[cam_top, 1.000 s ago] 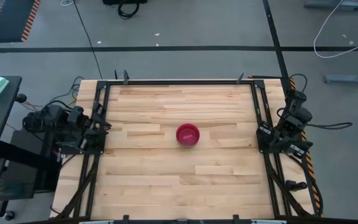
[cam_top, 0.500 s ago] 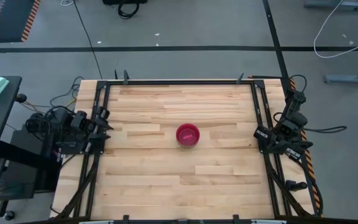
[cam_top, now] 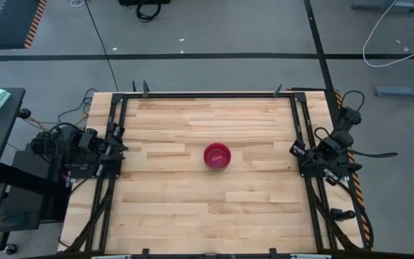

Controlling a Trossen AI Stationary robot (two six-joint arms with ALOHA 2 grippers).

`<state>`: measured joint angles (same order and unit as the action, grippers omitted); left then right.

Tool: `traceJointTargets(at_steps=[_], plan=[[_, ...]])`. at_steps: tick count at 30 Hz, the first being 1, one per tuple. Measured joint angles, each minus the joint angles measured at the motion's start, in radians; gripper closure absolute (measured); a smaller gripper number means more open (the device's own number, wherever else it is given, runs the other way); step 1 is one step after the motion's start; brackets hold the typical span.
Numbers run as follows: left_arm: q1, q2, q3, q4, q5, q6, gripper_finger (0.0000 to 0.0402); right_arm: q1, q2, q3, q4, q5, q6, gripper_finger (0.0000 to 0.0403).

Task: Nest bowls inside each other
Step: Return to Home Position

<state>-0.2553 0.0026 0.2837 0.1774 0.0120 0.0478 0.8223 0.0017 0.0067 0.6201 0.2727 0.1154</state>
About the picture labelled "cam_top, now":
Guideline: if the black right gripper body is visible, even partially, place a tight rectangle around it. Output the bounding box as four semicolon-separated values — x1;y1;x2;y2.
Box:
288;139;341;187

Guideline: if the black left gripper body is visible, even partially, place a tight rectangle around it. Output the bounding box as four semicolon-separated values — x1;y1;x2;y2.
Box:
97;122;126;178

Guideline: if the pink plastic bowl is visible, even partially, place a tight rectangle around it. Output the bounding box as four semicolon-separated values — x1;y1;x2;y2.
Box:
203;142;232;171

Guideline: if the black equipment stand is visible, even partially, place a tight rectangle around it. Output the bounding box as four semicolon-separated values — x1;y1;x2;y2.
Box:
0;142;72;233

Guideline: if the grey desk foot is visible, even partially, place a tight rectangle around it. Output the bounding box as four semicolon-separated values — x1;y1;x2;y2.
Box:
351;0;414;12
373;71;414;99

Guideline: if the black floor device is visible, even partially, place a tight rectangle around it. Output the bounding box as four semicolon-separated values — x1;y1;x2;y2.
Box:
117;0;172;6

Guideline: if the black mat with striped edge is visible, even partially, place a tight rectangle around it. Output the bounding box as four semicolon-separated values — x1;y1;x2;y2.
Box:
0;0;48;50

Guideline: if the yellow cable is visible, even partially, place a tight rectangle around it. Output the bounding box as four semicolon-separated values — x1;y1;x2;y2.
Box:
62;114;88;131

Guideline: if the black clamp handle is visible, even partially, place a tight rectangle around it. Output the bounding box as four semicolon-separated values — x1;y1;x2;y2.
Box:
329;208;357;222

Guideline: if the black cable bundle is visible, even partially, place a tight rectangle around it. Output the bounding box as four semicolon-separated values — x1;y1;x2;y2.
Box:
56;87;99;130

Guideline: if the orange black striped cable cover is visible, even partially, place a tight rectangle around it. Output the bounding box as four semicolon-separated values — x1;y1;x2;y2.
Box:
333;88;374;252

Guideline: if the black aluminium table frame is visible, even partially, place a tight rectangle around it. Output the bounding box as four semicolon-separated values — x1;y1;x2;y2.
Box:
63;91;372;255

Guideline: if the thin black floor cable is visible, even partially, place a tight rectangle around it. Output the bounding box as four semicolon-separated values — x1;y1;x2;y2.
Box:
83;0;120;93

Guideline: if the white floor cable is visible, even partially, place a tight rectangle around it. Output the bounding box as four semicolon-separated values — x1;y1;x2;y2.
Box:
362;0;414;68

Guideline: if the coiled black cable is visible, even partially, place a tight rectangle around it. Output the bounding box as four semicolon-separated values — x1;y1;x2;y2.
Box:
135;3;162;24

